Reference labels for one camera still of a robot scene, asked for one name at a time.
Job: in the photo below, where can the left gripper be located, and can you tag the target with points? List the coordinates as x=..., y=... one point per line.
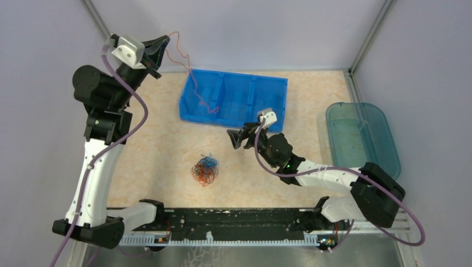
x=154, y=49

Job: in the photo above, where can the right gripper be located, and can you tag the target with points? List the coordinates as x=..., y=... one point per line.
x=250, y=129

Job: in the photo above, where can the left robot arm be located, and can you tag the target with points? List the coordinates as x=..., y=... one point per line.
x=106, y=96

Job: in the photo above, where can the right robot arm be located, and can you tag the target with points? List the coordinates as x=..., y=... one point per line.
x=368, y=192

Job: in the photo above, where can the blue three-compartment plastic bin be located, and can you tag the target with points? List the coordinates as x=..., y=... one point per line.
x=231, y=99

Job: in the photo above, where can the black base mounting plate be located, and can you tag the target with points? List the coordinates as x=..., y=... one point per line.
x=274, y=224

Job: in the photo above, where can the teal translucent plastic tray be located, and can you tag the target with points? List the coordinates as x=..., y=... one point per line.
x=359, y=133

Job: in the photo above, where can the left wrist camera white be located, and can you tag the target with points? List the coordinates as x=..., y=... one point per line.
x=129, y=51

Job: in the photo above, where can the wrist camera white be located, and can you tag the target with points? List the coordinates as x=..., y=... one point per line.
x=129, y=51
x=266, y=117

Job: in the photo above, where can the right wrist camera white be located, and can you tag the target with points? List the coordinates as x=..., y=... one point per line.
x=266, y=117

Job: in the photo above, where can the white slotted cable duct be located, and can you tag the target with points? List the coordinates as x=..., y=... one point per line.
x=151, y=240

